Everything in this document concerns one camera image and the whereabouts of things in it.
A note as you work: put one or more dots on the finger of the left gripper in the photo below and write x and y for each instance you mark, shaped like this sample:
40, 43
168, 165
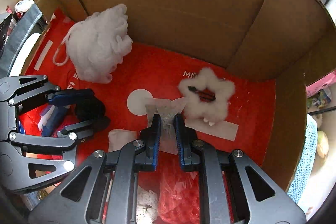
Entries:
83, 130
69, 96

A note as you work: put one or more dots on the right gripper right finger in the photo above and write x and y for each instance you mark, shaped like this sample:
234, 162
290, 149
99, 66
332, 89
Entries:
232, 187

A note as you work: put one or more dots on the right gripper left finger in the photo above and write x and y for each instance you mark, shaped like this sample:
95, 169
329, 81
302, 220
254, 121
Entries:
103, 189

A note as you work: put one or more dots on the blue white tissue pack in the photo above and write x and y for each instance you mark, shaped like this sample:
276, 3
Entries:
51, 118

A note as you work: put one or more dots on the beige powder puff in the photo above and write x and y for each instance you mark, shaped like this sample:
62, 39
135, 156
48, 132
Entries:
118, 138

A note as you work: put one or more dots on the red mesh bath pouf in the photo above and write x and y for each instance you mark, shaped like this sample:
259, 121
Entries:
179, 197

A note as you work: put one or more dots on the white mesh bath pouf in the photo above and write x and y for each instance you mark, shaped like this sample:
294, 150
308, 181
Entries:
97, 45

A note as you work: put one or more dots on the white fluffy star scrunchie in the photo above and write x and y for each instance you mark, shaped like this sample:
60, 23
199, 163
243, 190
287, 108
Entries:
207, 96

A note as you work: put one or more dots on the red knitted soft pouch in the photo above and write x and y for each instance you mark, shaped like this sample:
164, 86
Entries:
30, 121

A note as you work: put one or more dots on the beige fluffy scrunchie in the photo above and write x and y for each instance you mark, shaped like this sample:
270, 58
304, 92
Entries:
147, 206

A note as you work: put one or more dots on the blue knitted blanket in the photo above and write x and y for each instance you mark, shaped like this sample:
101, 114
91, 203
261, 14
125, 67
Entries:
305, 164

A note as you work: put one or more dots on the green yellow plush toy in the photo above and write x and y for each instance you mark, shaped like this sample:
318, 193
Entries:
322, 144

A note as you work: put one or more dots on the pink plastic bag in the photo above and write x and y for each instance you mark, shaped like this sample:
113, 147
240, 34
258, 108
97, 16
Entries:
322, 83

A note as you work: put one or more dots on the cardboard box red interior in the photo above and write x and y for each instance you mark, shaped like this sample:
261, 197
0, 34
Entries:
290, 41

